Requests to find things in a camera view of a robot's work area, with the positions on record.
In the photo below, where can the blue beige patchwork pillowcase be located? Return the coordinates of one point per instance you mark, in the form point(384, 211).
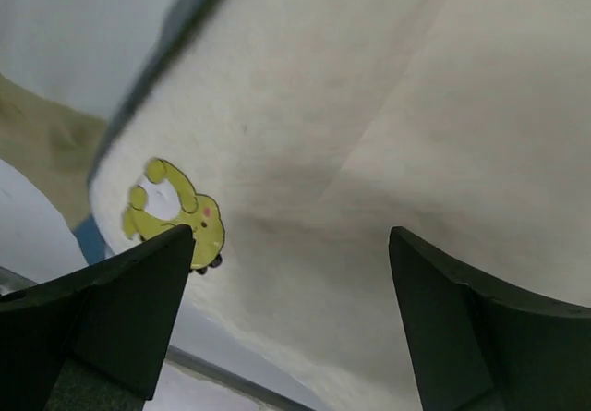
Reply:
point(92, 56)

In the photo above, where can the cream quilted pillow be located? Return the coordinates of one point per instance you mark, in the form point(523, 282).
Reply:
point(318, 125)

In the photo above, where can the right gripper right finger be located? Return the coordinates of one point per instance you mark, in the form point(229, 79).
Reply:
point(479, 343)

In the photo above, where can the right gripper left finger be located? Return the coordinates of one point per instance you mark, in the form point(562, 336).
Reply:
point(95, 339)

